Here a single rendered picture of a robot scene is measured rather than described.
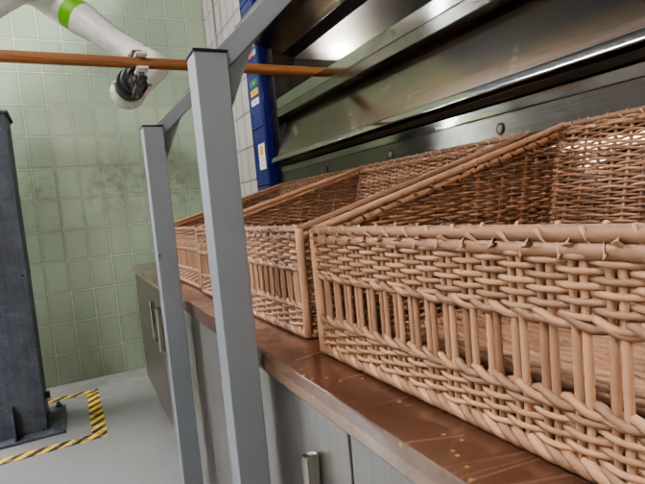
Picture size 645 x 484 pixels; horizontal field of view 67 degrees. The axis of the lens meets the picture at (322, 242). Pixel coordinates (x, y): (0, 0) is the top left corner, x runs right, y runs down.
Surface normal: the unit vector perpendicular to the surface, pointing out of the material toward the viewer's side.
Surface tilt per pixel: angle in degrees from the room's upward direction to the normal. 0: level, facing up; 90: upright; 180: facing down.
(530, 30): 70
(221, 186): 90
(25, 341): 90
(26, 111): 90
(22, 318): 90
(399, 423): 0
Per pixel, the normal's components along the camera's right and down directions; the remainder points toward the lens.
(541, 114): -0.89, 0.11
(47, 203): 0.45, 0.03
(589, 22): -0.87, -0.23
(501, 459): -0.09, -0.99
